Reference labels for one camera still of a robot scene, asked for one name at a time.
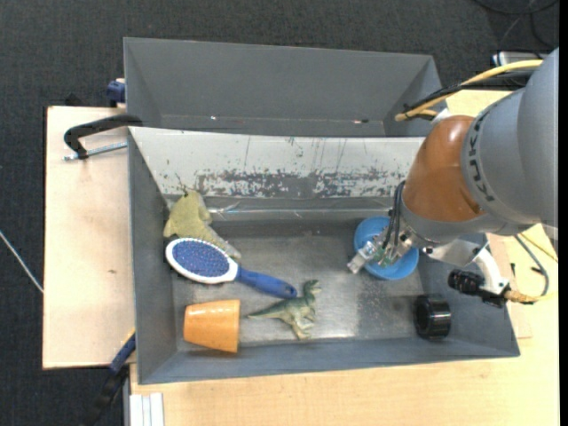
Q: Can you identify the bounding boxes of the black plastic ring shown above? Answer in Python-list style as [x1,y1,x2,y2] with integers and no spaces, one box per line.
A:
[413,294,453,341]

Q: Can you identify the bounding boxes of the green toy dinosaur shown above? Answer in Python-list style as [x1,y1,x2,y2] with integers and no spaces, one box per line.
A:
[246,279,323,342]

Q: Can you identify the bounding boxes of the black cylinder on white bracket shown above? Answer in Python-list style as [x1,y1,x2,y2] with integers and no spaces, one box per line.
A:
[420,236,536,309]

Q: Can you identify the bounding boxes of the pale wood flat board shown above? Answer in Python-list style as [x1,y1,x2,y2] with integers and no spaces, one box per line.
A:
[42,105,137,370]

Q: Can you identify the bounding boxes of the blue bowl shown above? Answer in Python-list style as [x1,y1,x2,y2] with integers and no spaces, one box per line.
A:
[352,216,421,281]

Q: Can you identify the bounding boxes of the blue and white hairbrush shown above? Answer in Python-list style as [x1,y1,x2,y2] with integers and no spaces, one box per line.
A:
[164,236,298,300]

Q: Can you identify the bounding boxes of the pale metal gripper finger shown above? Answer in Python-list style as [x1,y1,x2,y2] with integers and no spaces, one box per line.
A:
[352,240,379,262]
[346,251,376,275]

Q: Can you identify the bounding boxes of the grey metal bin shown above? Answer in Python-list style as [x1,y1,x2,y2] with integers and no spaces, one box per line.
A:
[122,36,521,385]

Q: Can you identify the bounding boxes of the orange cup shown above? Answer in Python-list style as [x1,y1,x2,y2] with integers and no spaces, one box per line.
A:
[182,298,242,354]

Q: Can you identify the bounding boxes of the yellow-green cloth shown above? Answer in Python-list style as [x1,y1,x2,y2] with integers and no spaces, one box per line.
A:
[162,189,243,262]

